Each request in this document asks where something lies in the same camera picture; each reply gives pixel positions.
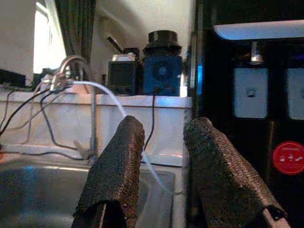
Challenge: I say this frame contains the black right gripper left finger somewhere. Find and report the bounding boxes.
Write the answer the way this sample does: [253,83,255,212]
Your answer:
[71,115,145,228]

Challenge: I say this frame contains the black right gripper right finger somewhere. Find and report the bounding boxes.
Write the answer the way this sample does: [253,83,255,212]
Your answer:
[183,116,293,228]

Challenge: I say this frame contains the black water dispenser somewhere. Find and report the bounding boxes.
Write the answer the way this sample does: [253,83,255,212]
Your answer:
[190,0,304,228]

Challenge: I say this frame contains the metal sink faucet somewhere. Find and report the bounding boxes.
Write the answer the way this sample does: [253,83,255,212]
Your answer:
[55,55,99,164]

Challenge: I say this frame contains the stainless steel sink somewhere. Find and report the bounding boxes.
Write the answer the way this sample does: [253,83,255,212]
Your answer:
[0,158,188,228]

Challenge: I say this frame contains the small black box device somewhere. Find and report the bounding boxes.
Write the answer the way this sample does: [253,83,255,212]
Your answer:
[107,47,143,95]

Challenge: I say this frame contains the black device with round cap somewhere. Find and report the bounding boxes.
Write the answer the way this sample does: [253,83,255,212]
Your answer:
[142,30,183,97]

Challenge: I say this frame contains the dark curtain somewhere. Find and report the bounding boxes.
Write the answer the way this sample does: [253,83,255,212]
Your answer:
[55,0,97,79]

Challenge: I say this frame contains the thin black cable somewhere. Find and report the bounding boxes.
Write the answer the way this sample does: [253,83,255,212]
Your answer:
[142,88,159,164]

